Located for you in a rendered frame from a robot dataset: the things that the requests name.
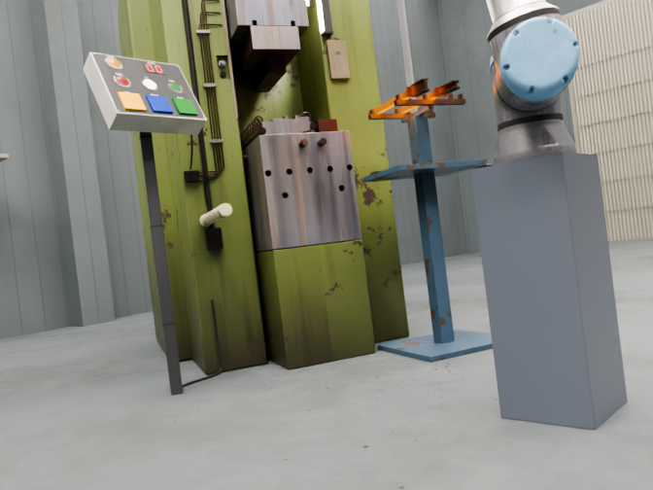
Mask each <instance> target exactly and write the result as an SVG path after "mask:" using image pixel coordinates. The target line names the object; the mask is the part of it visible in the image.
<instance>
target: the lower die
mask: <svg viewBox="0 0 653 490"><path fill-rule="evenodd" d="M261 127H264V128H265V129H266V133H265V134H264V135H268V134H269V135H270V134H283V133H285V134H290V133H302V132H303V131H306V130H310V122H309V117H301V118H298V117H297V116H295V119H290V120H288V116H284V117H283V118H281V119H272V120H271V121H270V122H261V123H260V124H259V125H258V126H257V130H259V129H260V128H261Z"/></svg>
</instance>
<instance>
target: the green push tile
mask: <svg viewBox="0 0 653 490"><path fill-rule="evenodd" d="M172 101H173V103H174V105H175V107H176V109H177V111H178V113H179V115H190V116H198V113H197V111H196V109H195V107H194V106H193V104H192V102H191V100H190V99H185V98H176V97H172Z"/></svg>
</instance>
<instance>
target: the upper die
mask: <svg viewBox="0 0 653 490"><path fill-rule="evenodd" d="M299 51H300V43H299V34H298V27H297V26H253V25H251V26H250V28H249V29H248V31H247V33H246V35H245V36H244V38H243V40H242V42H241V44H240V45H239V47H238V49H237V51H236V53H235V54H234V56H233V58H232V59H231V63H232V72H233V80H234V82H241V81H252V80H253V78H254V77H255V75H256V74H257V72H258V71H259V69H260V68H261V67H262V65H263V64H264V62H265V61H266V60H267V58H284V59H285V60H286V66H287V65H288V64H289V63H290V62H291V60H292V59H293V58H294V57H295V55H296V54H297V53H298V52H299Z"/></svg>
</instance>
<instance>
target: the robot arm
mask: <svg viewBox="0 0 653 490"><path fill-rule="evenodd" d="M486 1H487V5H488V8H489V11H490V15H491V18H492V21H493V26H492V28H491V30H490V31H489V33H488V35H487V39H488V42H489V46H490V50H491V53H492V56H491V59H490V74H491V79H492V87H493V95H494V102H495V111H496V119H497V127H498V141H497V144H496V148H495V153H494V157H493V165H497V164H502V163H507V162H511V161H516V160H521V159H526V158H535V157H540V156H545V155H550V154H555V153H559V152H565V153H576V147H575V145H574V143H573V141H572V139H571V137H570V136H569V134H568V132H567V129H566V127H565V125H564V118H563V110H562V101H561V92H562V91H563V90H564V89H565V88H566V87H567V86H568V84H569V83H570V82H571V80H572V78H573V77H574V74H575V72H576V69H577V66H578V61H579V46H578V42H577V39H576V37H575V35H574V33H573V32H572V30H571V29H570V28H569V27H568V26H567V25H566V24H564V23H563V20H562V16H561V14H560V10H559V8H558V7H556V6H554V5H551V4H548V3H546V1H545V0H486Z"/></svg>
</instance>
